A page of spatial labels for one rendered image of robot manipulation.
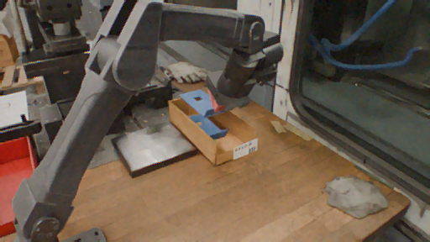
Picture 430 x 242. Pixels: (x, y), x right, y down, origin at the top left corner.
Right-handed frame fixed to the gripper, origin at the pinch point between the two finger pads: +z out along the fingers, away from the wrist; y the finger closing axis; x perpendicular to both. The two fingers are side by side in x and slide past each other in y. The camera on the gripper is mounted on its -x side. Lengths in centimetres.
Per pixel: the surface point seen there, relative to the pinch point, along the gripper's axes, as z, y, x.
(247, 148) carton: 2.7, -11.5, -3.7
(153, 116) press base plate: 20.4, 13.8, 8.7
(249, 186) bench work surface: -0.7, -20.8, 3.2
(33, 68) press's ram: -0.3, 22.7, 37.1
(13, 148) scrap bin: 16, 13, 46
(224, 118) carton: 8.1, 0.6, -5.7
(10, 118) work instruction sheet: 32, 33, 47
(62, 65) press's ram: 0.2, 22.3, 30.9
